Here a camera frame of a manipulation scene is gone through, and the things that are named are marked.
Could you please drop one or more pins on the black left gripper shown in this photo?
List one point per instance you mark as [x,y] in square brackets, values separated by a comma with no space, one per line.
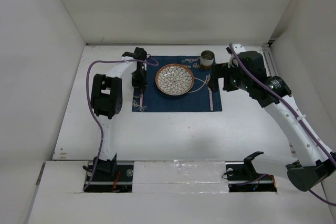
[138,85]

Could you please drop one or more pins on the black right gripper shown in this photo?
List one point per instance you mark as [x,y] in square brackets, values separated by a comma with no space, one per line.
[220,70]

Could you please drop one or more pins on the pink handled fork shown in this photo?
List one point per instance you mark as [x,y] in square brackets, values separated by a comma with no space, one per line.
[141,100]

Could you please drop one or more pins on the dark blue cloth placemat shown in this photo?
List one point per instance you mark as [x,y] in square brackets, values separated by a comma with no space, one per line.
[197,100]

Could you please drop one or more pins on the pink handled knife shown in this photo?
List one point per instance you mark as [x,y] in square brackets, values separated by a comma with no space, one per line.
[210,99]

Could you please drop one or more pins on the white cup with cork base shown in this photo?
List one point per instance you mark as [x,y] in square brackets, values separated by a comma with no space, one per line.
[207,59]

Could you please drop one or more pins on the floral patterned ceramic bowl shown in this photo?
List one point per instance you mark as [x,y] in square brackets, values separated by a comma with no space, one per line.
[174,79]

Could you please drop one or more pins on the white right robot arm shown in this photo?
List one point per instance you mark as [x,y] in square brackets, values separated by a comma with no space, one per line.
[312,160]

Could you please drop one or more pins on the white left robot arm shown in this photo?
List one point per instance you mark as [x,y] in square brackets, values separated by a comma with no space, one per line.
[106,102]

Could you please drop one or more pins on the aluminium rail on right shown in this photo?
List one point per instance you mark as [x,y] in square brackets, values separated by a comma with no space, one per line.
[269,60]

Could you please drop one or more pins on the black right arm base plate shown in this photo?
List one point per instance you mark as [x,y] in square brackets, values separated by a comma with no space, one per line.
[243,178]

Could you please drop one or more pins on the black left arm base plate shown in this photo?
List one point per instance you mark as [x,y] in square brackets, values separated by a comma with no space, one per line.
[120,181]

